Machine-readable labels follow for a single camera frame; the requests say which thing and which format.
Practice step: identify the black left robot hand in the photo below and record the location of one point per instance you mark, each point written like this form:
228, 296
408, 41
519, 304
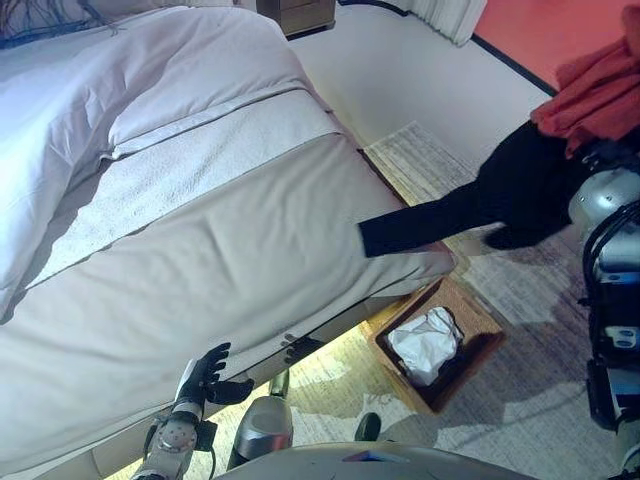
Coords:
205, 375

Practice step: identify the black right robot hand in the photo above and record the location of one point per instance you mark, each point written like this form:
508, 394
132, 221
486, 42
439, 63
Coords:
612, 155

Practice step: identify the red garment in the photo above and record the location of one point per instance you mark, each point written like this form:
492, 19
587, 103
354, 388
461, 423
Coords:
600, 90

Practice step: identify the black garment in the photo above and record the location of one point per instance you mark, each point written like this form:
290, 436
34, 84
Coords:
520, 190

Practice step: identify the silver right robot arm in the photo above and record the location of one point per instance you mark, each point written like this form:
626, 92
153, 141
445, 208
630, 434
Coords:
610, 200

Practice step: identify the bed with grey cover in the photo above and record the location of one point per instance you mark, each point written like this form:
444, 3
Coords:
225, 280

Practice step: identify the white textured bed sheet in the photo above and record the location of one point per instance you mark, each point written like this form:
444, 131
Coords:
200, 165

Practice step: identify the brown wicker basket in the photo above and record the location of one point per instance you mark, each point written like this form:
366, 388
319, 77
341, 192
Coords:
480, 350

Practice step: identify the silver left robot leg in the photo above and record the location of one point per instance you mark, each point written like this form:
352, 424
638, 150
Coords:
265, 425

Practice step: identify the grey striped rug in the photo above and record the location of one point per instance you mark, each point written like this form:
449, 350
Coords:
525, 310

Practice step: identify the grey robot torso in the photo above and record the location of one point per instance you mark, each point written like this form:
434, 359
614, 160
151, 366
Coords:
360, 465

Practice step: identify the white curtain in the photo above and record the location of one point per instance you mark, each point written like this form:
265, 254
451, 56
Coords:
450, 17

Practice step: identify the white crumpled cloth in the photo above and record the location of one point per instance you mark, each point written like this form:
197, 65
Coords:
425, 345

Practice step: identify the white duvet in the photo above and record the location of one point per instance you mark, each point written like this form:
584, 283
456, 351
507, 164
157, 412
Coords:
125, 70

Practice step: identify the brown wooden nightstand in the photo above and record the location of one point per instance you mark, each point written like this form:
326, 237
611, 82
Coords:
300, 15

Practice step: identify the beige upholstered bed frame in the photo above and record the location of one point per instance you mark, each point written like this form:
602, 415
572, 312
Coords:
300, 350

